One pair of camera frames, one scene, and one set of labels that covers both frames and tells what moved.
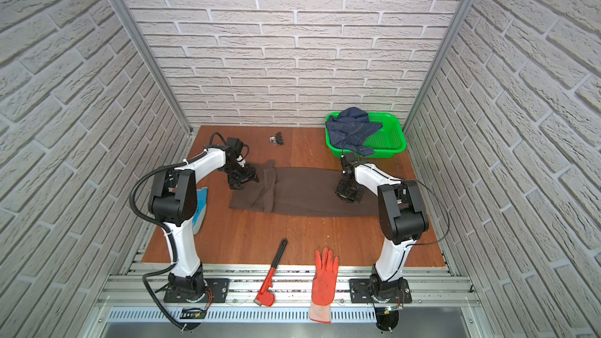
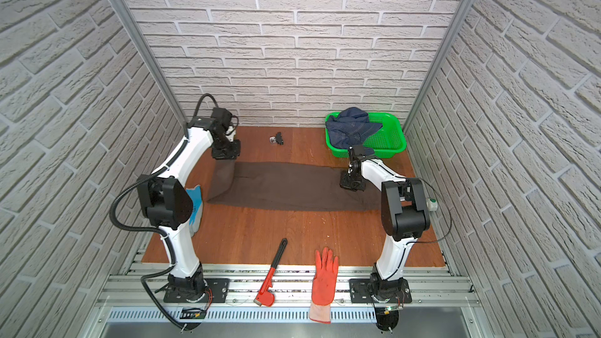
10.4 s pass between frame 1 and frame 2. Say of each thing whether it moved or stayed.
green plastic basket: stayed
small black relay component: stayed
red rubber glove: stayed
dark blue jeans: stayed
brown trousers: moved
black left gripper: moved
